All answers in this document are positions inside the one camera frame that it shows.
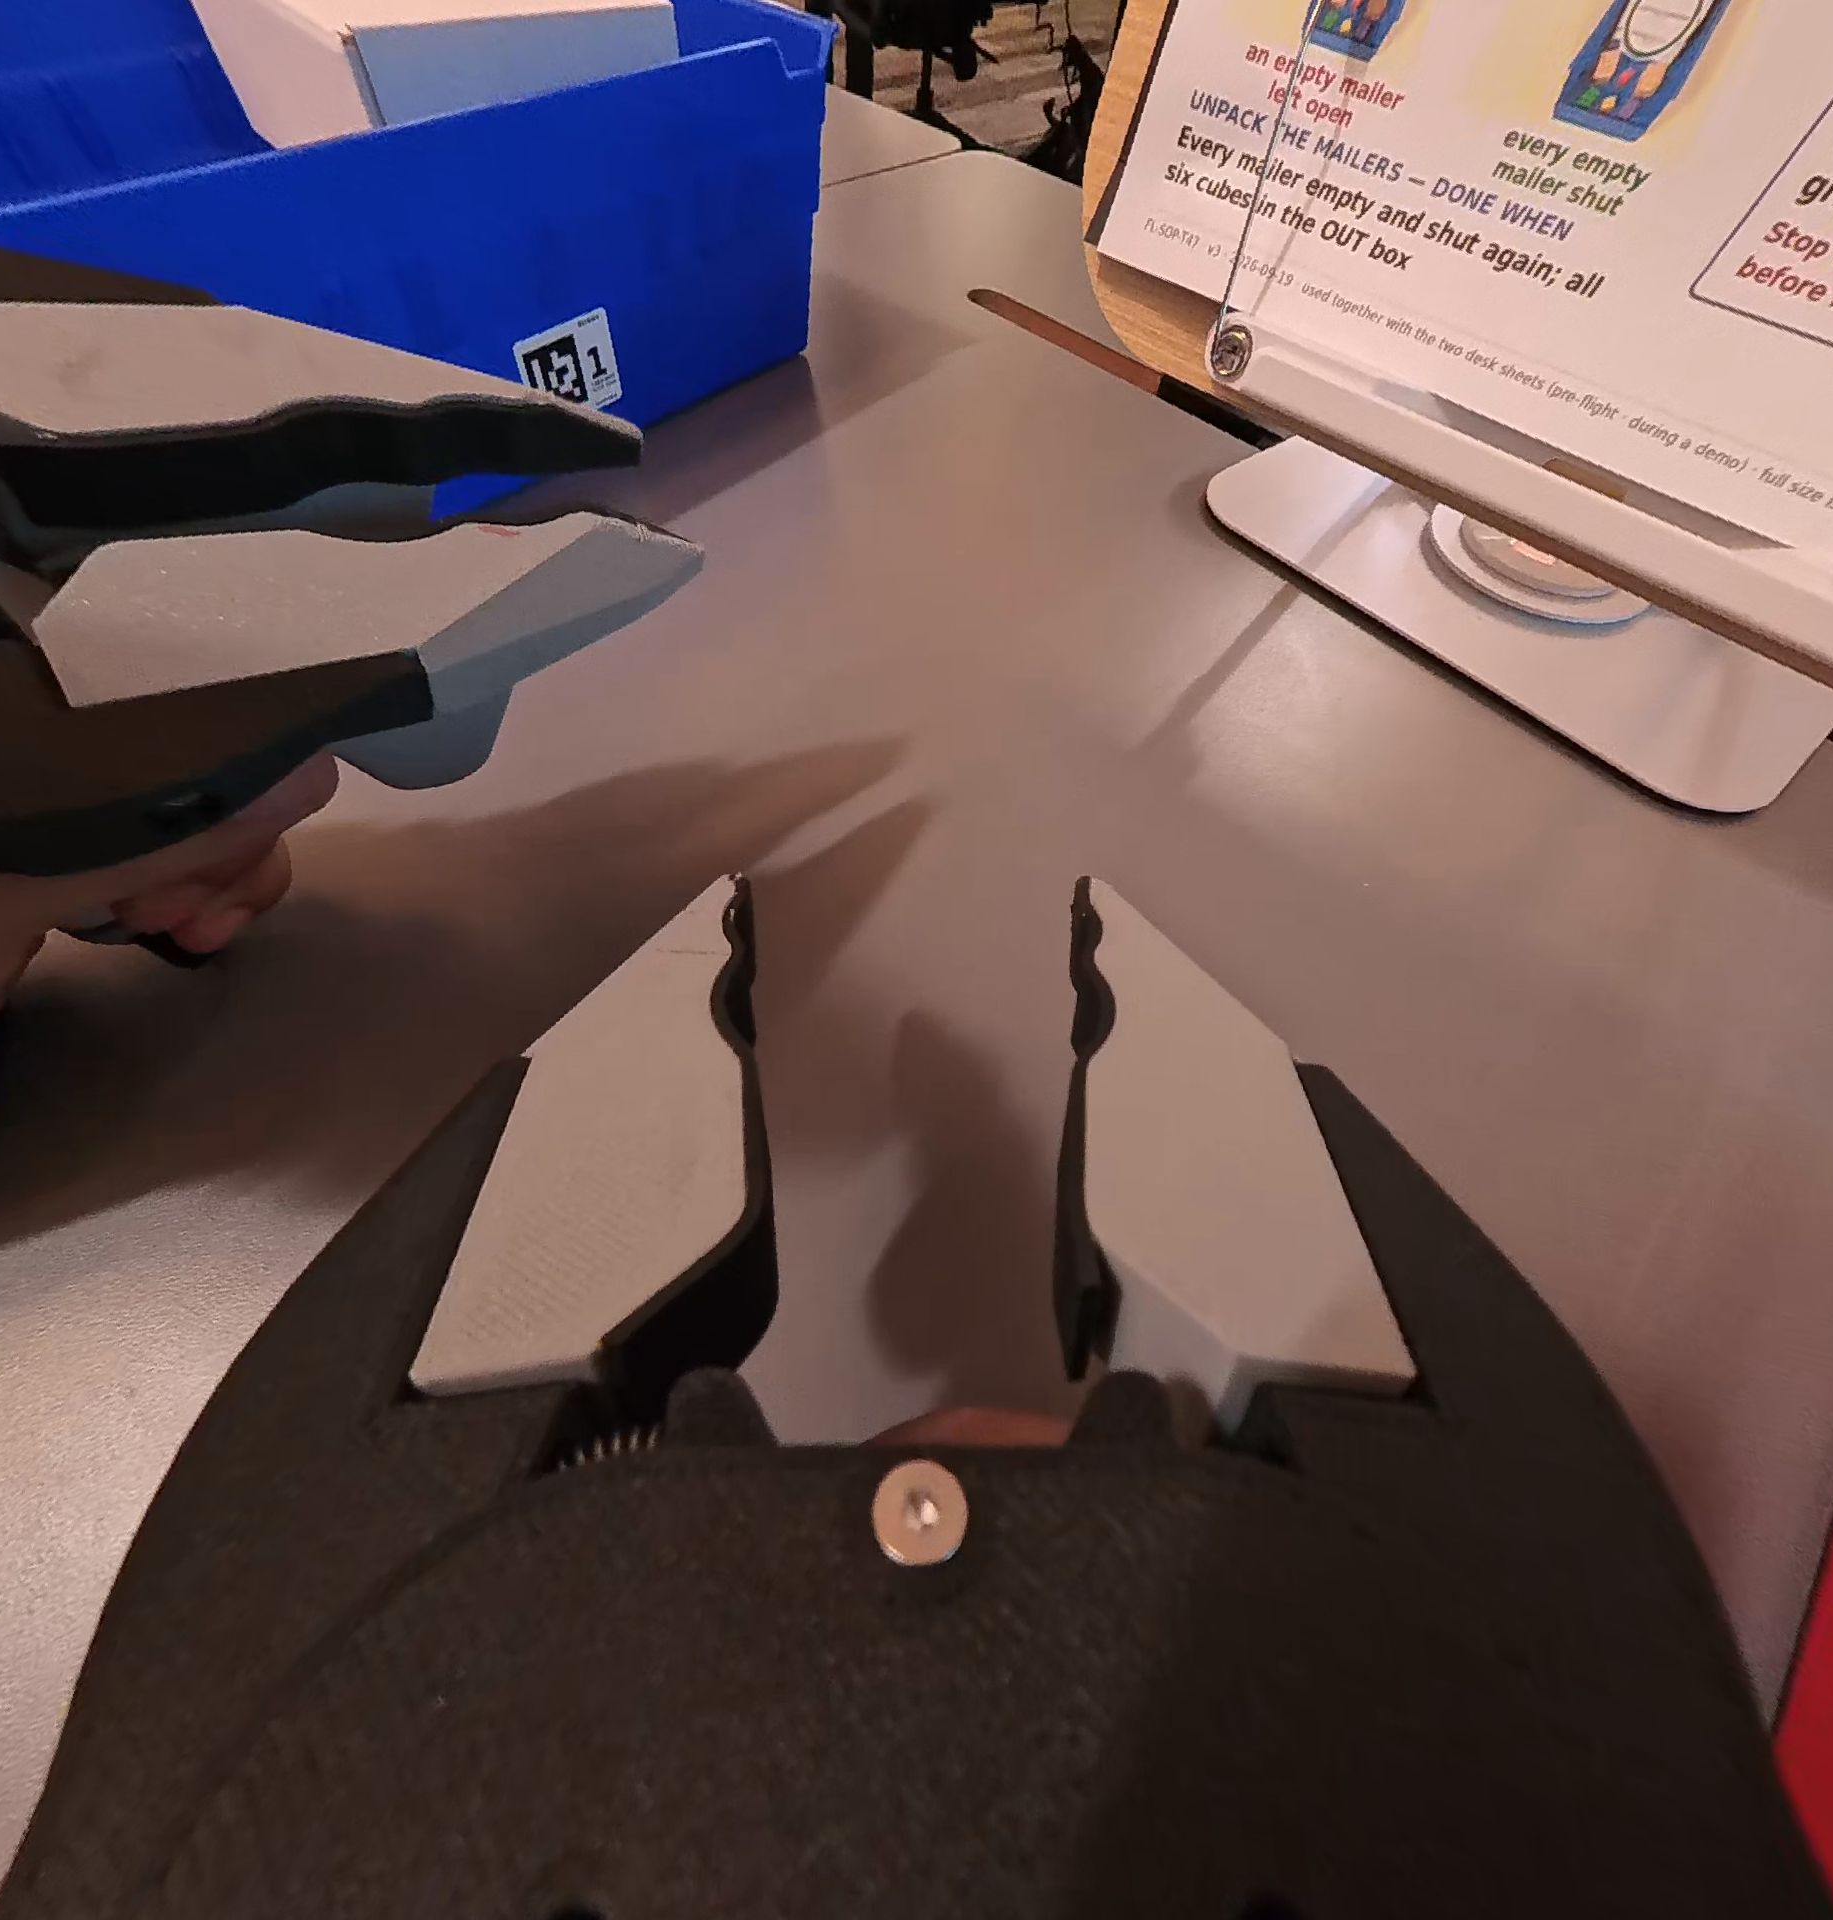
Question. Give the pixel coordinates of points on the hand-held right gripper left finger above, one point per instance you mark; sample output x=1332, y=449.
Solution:
x=601, y=1170

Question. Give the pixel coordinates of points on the white cardboard mailer box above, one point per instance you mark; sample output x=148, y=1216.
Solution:
x=525, y=67

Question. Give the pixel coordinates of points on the instruction sheet on stand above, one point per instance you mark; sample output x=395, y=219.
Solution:
x=1135, y=90

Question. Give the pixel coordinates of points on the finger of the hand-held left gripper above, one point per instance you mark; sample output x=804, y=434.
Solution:
x=181, y=368
x=255, y=615

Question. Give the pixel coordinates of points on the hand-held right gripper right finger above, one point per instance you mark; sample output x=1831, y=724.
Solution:
x=1230, y=1185

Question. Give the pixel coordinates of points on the blue plastic bin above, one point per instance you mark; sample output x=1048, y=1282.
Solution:
x=480, y=226

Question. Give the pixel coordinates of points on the printed instruction sheet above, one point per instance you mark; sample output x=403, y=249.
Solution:
x=1471, y=60

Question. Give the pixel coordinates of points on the person's left hand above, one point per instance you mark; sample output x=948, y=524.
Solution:
x=249, y=878

